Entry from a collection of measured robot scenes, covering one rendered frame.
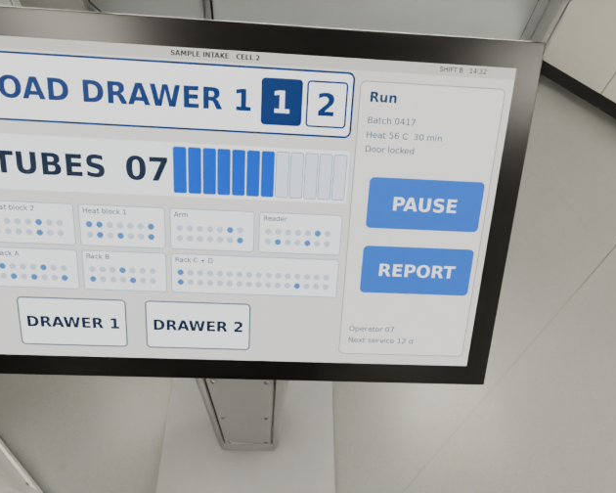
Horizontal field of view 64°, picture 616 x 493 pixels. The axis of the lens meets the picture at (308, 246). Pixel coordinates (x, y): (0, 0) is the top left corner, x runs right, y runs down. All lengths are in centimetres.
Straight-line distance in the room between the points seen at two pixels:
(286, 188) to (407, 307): 15
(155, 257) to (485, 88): 31
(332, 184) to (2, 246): 28
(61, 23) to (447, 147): 31
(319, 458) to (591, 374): 89
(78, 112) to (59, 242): 11
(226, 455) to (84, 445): 38
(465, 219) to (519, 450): 121
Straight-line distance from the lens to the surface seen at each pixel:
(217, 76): 41
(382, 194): 43
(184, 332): 47
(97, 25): 44
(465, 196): 45
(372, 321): 46
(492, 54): 44
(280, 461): 140
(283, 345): 47
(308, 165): 41
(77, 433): 154
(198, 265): 44
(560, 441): 167
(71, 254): 47
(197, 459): 142
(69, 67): 44
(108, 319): 48
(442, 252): 45
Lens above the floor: 142
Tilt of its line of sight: 57 degrees down
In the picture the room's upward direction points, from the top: 8 degrees clockwise
